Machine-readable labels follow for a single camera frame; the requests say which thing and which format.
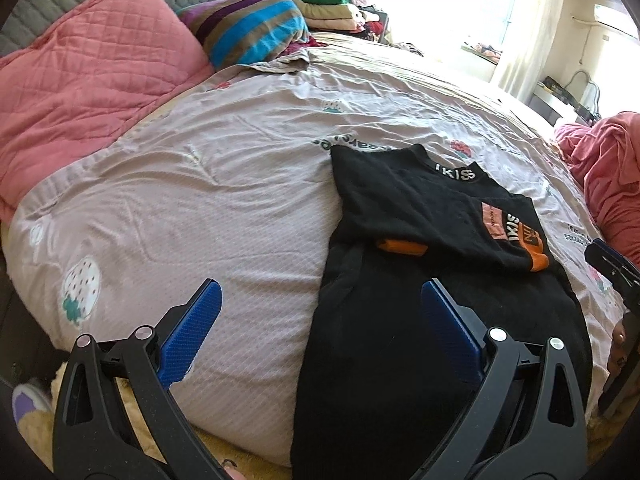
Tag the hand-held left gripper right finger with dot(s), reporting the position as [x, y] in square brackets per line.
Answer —
[452, 330]

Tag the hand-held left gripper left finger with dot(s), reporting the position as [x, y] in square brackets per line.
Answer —
[192, 332]

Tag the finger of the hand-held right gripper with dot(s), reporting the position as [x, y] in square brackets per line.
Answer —
[612, 265]

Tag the black sweater with orange cuffs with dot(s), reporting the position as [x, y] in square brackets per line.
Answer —
[425, 360]

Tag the pile of folded clothes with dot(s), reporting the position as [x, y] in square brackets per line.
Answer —
[330, 10]

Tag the person's right hand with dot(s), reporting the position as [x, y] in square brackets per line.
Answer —
[620, 345]

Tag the person's left hand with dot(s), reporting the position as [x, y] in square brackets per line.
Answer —
[232, 471]

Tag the pink blanket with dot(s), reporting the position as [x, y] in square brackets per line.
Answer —
[612, 170]

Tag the printed pale pink bed cover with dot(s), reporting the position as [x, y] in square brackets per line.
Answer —
[200, 185]

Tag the white cabinet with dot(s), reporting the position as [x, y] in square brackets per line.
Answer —
[547, 102]

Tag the purple and white shoe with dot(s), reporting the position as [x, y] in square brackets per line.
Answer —
[30, 400]

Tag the white curtain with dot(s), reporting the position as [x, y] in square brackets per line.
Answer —
[530, 40]

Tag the white air conditioner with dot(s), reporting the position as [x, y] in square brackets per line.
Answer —
[612, 17]

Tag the small cloth heap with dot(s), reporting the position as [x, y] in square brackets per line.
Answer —
[482, 51]

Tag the pink quilted pillow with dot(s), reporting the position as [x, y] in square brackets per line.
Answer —
[85, 75]

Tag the crumpled patterned cloth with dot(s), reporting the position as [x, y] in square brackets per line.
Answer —
[290, 55]

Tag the striped pillow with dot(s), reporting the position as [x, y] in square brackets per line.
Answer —
[250, 25]

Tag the metal chair frame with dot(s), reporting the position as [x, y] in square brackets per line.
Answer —
[592, 95]

